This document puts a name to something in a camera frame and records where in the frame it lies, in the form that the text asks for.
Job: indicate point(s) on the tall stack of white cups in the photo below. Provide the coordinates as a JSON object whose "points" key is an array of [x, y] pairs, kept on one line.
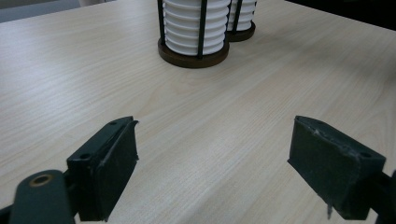
{"points": [[246, 17]]}

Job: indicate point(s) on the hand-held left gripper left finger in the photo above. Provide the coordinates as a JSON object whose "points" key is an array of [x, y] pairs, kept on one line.
{"points": [[102, 174]]}

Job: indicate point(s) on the short stack of white cups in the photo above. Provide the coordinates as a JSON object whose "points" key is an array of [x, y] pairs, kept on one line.
{"points": [[183, 31]]}

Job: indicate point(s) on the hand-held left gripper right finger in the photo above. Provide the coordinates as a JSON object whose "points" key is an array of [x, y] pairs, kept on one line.
{"points": [[330, 165]]}

